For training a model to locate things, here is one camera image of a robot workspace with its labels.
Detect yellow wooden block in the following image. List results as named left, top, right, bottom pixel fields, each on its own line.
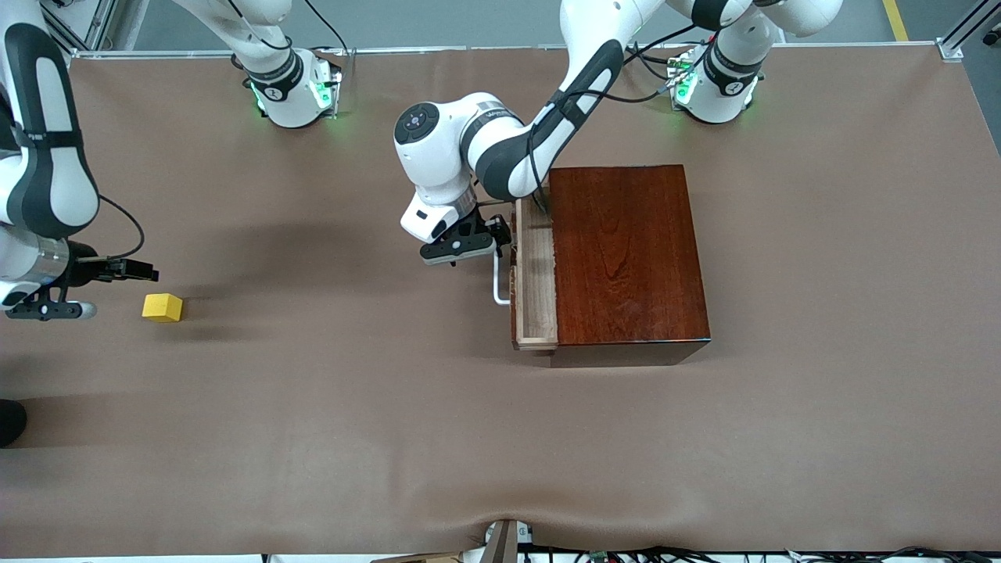
left=142, top=293, right=184, bottom=324

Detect wooden drawer with white handle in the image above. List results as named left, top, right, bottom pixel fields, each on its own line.
left=493, top=199, right=558, bottom=351

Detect dark wooden cabinet box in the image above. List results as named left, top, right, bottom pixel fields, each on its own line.
left=547, top=164, right=712, bottom=368

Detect black rounded object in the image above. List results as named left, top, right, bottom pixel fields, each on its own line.
left=0, top=399, right=29, bottom=449

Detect brown table mat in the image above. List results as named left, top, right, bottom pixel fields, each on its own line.
left=0, top=43, right=1001, bottom=558

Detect grey metal table clamp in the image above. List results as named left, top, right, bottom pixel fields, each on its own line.
left=483, top=518, right=535, bottom=563

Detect yellow floor tape strip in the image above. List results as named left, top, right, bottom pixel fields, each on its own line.
left=882, top=0, right=910, bottom=41

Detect black right arm base cable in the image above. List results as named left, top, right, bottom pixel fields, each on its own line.
left=303, top=0, right=347, bottom=54

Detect black left arm base cables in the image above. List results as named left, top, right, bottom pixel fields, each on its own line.
left=626, top=41, right=705, bottom=87

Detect aluminium frame profile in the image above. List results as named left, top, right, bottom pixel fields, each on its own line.
left=936, top=0, right=1001, bottom=62
left=39, top=0, right=118, bottom=62

